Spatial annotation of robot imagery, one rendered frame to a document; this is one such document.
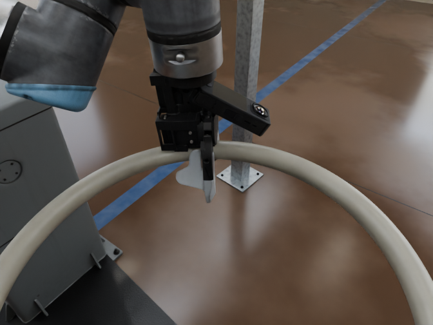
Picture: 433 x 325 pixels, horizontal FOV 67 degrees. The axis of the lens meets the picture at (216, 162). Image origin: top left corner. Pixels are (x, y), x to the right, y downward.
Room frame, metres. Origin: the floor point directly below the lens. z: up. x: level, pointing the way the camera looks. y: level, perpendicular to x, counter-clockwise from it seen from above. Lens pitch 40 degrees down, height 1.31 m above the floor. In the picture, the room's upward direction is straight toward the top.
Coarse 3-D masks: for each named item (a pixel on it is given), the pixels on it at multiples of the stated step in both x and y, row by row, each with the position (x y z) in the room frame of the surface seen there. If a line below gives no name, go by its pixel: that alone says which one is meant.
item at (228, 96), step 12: (216, 84) 0.42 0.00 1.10; (204, 96) 0.38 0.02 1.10; (216, 96) 0.39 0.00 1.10; (228, 96) 0.40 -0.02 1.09; (240, 96) 0.42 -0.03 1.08; (204, 108) 0.38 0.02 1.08; (216, 108) 0.38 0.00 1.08; (228, 108) 0.38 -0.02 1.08; (240, 108) 0.38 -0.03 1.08; (252, 108) 0.40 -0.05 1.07; (264, 108) 0.41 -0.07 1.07; (228, 120) 0.38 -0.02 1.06; (240, 120) 0.38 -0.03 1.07; (252, 120) 0.38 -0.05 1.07; (264, 120) 0.38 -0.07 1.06; (252, 132) 0.38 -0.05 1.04; (264, 132) 0.38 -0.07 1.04
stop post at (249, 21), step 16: (240, 0) 1.42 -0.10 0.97; (256, 0) 1.40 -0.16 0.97; (240, 16) 1.42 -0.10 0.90; (256, 16) 1.41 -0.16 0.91; (240, 32) 1.42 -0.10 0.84; (256, 32) 1.41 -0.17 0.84; (240, 48) 1.42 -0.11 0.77; (256, 48) 1.42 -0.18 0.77; (240, 64) 1.41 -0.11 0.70; (256, 64) 1.43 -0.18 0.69; (240, 80) 1.41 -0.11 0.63; (256, 80) 1.44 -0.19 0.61; (240, 128) 1.40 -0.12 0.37; (224, 176) 1.43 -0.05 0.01; (240, 176) 1.39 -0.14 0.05; (256, 176) 1.43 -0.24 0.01
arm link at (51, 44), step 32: (0, 0) 0.37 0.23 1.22; (64, 0) 0.39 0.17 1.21; (0, 32) 0.34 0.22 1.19; (32, 32) 0.36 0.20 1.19; (64, 32) 0.37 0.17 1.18; (96, 32) 0.39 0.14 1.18; (0, 64) 0.34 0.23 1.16; (32, 64) 0.34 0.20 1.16; (64, 64) 0.35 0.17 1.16; (96, 64) 0.38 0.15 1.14; (32, 96) 0.33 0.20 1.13; (64, 96) 0.34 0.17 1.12
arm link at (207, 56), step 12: (216, 36) 0.39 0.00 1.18; (156, 48) 0.38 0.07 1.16; (168, 48) 0.37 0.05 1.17; (180, 48) 0.36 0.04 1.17; (192, 48) 0.37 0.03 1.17; (204, 48) 0.37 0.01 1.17; (216, 48) 0.39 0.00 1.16; (156, 60) 0.38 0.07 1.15; (168, 60) 0.37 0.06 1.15; (180, 60) 0.36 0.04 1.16; (192, 60) 0.37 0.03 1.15; (204, 60) 0.37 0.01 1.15; (216, 60) 0.39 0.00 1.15; (168, 72) 0.37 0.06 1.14; (180, 72) 0.37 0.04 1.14; (192, 72) 0.37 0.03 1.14; (204, 72) 0.37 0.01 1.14
